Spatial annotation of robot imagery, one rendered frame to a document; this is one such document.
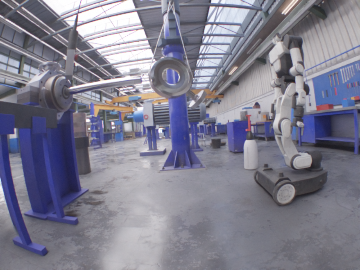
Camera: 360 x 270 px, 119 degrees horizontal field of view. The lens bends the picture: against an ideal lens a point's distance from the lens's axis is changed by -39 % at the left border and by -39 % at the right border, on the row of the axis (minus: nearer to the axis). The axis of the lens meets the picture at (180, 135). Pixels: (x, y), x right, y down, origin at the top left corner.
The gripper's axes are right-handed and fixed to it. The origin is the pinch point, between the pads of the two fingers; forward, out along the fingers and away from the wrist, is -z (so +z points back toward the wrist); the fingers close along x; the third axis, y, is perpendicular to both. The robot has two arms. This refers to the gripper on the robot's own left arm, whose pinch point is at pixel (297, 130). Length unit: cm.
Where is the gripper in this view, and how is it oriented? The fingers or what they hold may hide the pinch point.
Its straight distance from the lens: 144.2
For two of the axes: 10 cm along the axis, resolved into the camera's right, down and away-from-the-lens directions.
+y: -1.2, 0.4, -9.9
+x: -9.9, -1.3, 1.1
